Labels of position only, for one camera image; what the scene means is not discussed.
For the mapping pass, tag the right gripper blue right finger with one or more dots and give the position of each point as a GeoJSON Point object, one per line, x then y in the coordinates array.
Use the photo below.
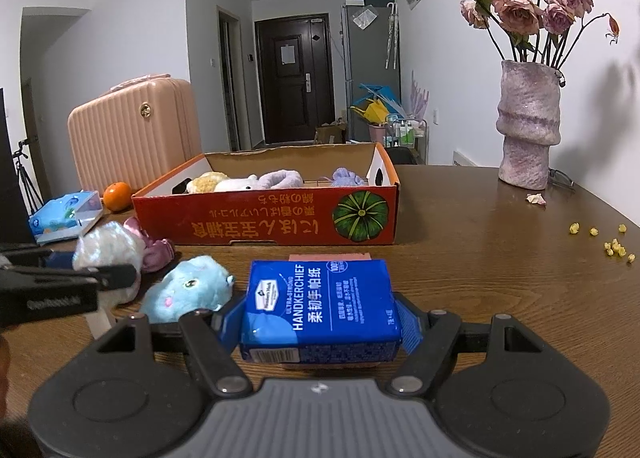
{"type": "Point", "coordinates": [428, 339]}

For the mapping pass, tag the pink beige sponge block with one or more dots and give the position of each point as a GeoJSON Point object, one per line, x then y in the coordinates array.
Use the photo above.
{"type": "Point", "coordinates": [349, 256]}

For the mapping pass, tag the lilac fuzzy cloth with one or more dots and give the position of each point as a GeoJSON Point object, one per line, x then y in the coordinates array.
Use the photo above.
{"type": "Point", "coordinates": [280, 179]}

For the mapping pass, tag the pink ribbed suitcase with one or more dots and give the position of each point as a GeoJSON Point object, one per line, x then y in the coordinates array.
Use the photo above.
{"type": "Point", "coordinates": [134, 133]}

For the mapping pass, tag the red cardboard pumpkin box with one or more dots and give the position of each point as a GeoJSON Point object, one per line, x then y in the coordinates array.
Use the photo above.
{"type": "Point", "coordinates": [315, 214]}

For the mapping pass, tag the grey refrigerator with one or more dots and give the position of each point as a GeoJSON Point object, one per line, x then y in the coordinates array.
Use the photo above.
{"type": "Point", "coordinates": [364, 38]}

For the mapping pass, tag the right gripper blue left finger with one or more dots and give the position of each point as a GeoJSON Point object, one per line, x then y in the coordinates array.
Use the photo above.
{"type": "Point", "coordinates": [210, 339]}

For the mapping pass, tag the person left hand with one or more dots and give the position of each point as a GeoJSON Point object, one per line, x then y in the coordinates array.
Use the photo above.
{"type": "Point", "coordinates": [5, 360]}

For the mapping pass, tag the wire trolley with bottles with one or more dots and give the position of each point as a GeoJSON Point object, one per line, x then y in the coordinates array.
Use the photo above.
{"type": "Point", "coordinates": [409, 133]}

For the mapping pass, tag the white board against wall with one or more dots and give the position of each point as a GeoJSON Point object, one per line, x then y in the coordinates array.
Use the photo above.
{"type": "Point", "coordinates": [459, 159]}

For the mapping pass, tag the fallen rose petal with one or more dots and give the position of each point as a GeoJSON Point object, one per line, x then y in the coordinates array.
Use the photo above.
{"type": "Point", "coordinates": [536, 199]}

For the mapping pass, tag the dried pink roses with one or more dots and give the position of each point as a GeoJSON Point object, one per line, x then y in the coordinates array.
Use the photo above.
{"type": "Point", "coordinates": [539, 31]}

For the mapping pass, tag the light blue furry plush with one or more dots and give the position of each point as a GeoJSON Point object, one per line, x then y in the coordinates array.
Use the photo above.
{"type": "Point", "coordinates": [197, 283]}

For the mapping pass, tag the yellow crumbs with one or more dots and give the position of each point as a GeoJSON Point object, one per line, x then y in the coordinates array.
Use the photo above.
{"type": "Point", "coordinates": [612, 247]}

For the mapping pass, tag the dark front door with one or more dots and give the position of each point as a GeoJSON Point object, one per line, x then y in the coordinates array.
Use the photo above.
{"type": "Point", "coordinates": [295, 77]}

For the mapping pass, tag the purple ceramic vase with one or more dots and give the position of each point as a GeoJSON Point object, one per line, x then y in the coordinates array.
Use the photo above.
{"type": "Point", "coordinates": [529, 118]}

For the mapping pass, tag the purple linen drawstring pouch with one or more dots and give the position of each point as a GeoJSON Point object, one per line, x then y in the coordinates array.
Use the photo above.
{"type": "Point", "coordinates": [342, 177]}

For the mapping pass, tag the orange fruit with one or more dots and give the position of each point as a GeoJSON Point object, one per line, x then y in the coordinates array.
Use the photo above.
{"type": "Point", "coordinates": [117, 196]}

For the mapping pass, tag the blue handkerchief tissue pack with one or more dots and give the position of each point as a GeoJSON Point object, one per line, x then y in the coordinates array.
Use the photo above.
{"type": "Point", "coordinates": [335, 312]}

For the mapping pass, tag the cardboard box on floor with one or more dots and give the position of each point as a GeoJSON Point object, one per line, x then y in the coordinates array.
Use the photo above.
{"type": "Point", "coordinates": [331, 134]}

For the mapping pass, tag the clear plastic bag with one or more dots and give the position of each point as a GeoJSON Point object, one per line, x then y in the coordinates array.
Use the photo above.
{"type": "Point", "coordinates": [106, 245]}

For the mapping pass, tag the black paper bag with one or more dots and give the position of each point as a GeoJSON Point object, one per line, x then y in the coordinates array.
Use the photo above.
{"type": "Point", "coordinates": [14, 226]}

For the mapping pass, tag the black eyeglasses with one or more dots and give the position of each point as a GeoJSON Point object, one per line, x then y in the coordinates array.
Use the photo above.
{"type": "Point", "coordinates": [560, 179]}

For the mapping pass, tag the pink satin cloth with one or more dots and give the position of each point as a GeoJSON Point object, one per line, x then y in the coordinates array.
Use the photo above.
{"type": "Point", "coordinates": [157, 253]}

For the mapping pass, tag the yellow white alpaca plush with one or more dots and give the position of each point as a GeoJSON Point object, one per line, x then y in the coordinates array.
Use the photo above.
{"type": "Point", "coordinates": [218, 182]}

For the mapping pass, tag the black camera tripod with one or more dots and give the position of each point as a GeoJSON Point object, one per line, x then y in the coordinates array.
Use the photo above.
{"type": "Point", "coordinates": [33, 199]}

